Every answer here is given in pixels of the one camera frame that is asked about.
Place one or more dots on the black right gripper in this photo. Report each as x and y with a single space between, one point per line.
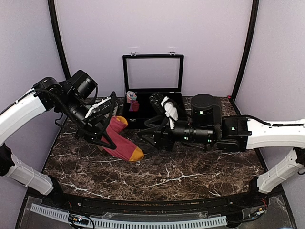
161 133

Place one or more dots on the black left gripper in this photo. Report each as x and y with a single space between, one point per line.
93 127

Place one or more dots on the magenta striped sock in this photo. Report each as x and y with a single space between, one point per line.
125 149

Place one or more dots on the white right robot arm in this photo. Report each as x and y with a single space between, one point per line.
236 133

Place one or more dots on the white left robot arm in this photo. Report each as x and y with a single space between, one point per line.
45 95

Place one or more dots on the magenta purple rolled sock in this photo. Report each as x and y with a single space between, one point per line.
134 106

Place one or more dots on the pink white rolled sock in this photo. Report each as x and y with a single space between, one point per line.
131 96

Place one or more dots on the black compartment storage box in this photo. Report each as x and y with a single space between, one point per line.
145 74

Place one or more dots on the white perforated front rail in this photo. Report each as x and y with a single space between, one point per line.
131 221

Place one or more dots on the black left corner post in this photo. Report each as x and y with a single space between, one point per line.
57 38

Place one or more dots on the black corner post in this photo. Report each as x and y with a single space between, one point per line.
246 51
57 38

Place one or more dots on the black right corner post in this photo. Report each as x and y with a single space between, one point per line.
246 51

